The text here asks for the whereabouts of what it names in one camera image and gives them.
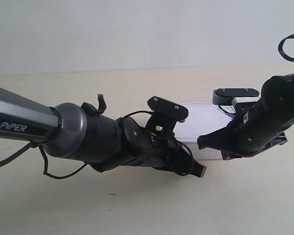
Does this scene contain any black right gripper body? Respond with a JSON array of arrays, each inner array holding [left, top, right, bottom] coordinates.
[[221, 112, 288, 160]]

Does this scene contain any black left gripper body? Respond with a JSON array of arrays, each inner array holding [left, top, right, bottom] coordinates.
[[118, 117, 194, 175]]

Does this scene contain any white lidded plastic container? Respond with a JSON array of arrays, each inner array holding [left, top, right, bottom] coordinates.
[[173, 103, 234, 160]]

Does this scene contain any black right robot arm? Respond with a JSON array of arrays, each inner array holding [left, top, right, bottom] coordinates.
[[217, 73, 294, 160]]

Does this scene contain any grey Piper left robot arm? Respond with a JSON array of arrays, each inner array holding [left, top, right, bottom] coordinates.
[[0, 88, 206, 177]]

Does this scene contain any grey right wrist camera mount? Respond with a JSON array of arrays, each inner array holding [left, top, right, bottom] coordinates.
[[212, 88, 260, 113]]

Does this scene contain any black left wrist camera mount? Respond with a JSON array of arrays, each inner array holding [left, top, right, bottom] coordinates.
[[145, 96, 189, 137]]

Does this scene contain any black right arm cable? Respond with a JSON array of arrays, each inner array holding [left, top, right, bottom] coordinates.
[[278, 34, 294, 74]]

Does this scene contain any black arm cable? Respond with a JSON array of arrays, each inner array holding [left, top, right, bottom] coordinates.
[[278, 34, 294, 74], [0, 94, 194, 180]]

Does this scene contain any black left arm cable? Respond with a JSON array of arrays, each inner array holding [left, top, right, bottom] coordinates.
[[0, 94, 194, 180]]

